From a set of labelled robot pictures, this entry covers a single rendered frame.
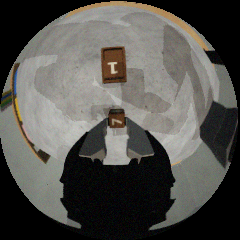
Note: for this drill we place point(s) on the brown wooden cube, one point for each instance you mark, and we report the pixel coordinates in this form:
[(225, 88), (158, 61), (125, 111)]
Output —
[(113, 69), (116, 118)]

